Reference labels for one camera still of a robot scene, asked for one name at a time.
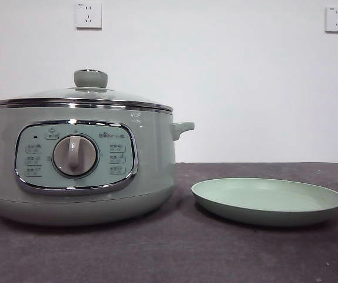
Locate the glass lid with green knob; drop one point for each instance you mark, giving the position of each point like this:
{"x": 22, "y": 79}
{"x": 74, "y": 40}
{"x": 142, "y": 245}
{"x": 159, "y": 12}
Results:
{"x": 91, "y": 79}

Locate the pale green round plate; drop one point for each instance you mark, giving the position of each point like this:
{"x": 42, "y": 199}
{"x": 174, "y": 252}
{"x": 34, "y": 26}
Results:
{"x": 263, "y": 196}

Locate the white wall socket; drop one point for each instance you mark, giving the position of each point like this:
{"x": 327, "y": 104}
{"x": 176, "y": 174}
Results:
{"x": 88, "y": 16}
{"x": 337, "y": 20}

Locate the pale green electric steamer pot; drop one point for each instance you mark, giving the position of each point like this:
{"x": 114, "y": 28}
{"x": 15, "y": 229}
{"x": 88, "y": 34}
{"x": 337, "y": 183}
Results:
{"x": 148, "y": 165}

